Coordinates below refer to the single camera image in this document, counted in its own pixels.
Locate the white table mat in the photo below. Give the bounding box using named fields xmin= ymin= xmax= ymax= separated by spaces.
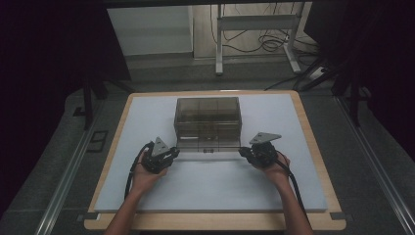
xmin=94 ymin=93 xmax=328 ymax=213

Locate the clear smoky drawer box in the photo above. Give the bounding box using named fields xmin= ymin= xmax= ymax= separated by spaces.
xmin=173 ymin=96 xmax=243 ymax=149

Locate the white panel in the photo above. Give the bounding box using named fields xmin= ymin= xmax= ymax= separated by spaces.
xmin=106 ymin=5 xmax=195 ymax=57

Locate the grey tape piece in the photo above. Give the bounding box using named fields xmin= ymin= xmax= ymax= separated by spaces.
xmin=75 ymin=211 xmax=100 ymax=222
xmin=329 ymin=211 xmax=353 ymax=222

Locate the wooden table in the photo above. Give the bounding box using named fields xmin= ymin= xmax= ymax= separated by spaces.
xmin=83 ymin=89 xmax=347 ymax=232

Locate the black stand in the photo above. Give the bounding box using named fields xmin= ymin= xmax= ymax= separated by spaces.
xmin=72 ymin=76 xmax=133 ymax=131
xmin=293 ymin=57 xmax=371 ymax=127

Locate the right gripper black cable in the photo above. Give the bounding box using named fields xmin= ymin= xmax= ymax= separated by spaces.
xmin=273 ymin=149 xmax=311 ymax=223

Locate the white desk frame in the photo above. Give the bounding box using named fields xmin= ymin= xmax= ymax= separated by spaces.
xmin=214 ymin=3 xmax=303 ymax=77

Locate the metal floor rail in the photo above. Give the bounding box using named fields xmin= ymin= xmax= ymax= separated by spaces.
xmin=335 ymin=95 xmax=415 ymax=235
xmin=33 ymin=97 xmax=106 ymax=235

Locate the white power strip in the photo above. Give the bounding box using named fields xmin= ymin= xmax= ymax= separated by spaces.
xmin=307 ymin=66 xmax=326 ymax=81

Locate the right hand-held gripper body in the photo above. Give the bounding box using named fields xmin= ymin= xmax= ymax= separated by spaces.
xmin=249 ymin=131 xmax=283 ymax=169

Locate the person's left hand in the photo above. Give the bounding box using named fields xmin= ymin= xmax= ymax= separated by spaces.
xmin=131 ymin=151 xmax=169 ymax=198

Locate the clear smoky drawer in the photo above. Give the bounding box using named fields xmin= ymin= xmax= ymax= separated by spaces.
xmin=175 ymin=134 xmax=243 ymax=155

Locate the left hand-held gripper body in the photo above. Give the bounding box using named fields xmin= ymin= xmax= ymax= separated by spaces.
xmin=141 ymin=136 xmax=174 ymax=174

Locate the dark curtain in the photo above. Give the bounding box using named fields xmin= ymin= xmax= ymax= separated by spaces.
xmin=302 ymin=0 xmax=415 ymax=162
xmin=0 ymin=0 xmax=132 ymax=216

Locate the tangle of black cables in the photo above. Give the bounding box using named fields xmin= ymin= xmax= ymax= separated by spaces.
xmin=209 ymin=2 xmax=321 ymax=68

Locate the person's right hand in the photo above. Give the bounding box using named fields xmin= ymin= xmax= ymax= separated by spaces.
xmin=256 ymin=151 xmax=292 ymax=190

